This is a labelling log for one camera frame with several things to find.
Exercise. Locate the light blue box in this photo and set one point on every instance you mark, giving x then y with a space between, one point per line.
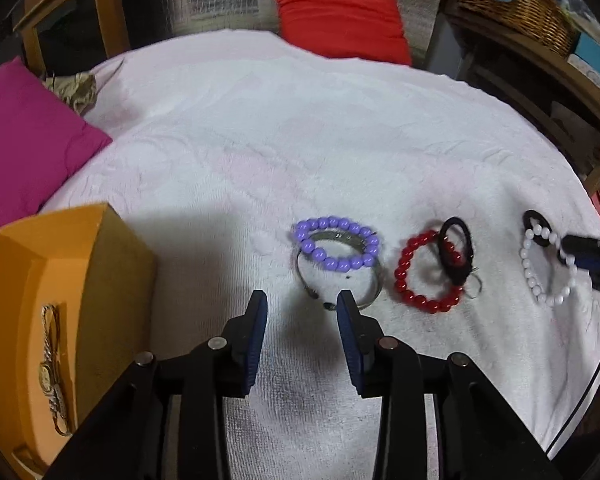
592 55

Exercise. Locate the beige crumpled cloth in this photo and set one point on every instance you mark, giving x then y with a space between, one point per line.
77 91

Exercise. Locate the orange cardboard box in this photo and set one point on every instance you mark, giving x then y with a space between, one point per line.
115 270

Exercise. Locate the wooden shelf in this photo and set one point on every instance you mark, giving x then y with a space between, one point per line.
540 67

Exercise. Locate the gold and silver wristwatch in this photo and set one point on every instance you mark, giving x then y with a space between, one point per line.
46 377

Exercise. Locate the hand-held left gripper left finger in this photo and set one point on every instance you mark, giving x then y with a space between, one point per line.
256 330

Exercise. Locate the white textured blanket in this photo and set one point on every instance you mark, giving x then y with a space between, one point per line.
290 145

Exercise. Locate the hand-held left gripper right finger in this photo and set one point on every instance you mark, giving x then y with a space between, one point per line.
347 340

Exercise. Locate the silver metal bangle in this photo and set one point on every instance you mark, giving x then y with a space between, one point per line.
330 234

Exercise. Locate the red pillow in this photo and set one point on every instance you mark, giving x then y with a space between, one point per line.
340 15

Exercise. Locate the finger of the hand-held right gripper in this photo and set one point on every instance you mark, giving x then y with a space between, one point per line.
592 262
580 245

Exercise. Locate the magenta pillow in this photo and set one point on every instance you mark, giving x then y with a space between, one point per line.
25 145

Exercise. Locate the wicker basket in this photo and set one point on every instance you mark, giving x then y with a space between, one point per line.
530 15

